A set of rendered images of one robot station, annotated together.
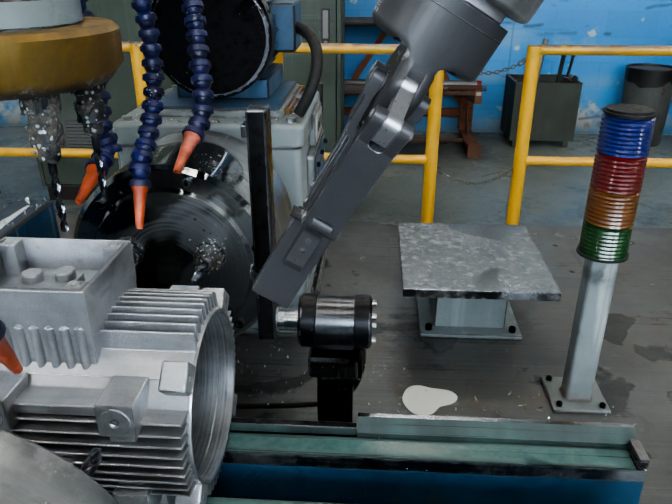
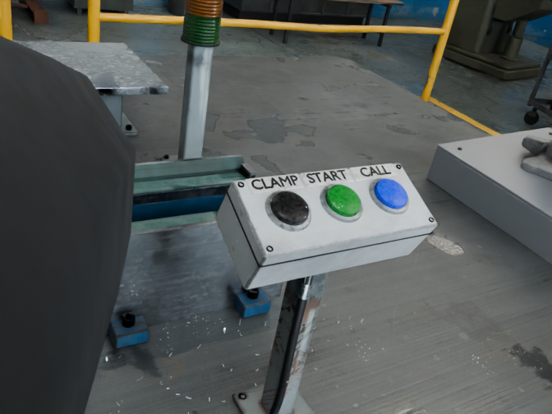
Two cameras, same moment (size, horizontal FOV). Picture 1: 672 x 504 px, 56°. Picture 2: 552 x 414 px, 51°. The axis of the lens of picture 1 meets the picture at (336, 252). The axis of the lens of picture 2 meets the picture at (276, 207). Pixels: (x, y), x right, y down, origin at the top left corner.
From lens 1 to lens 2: 0.18 m
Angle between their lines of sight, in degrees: 34
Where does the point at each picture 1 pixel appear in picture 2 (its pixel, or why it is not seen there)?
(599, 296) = (201, 77)
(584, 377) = (195, 148)
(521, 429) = (164, 167)
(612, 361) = (209, 142)
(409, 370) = not seen: hidden behind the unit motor
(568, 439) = (200, 170)
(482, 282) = (101, 82)
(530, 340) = (144, 135)
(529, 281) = (140, 80)
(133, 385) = not seen: outside the picture
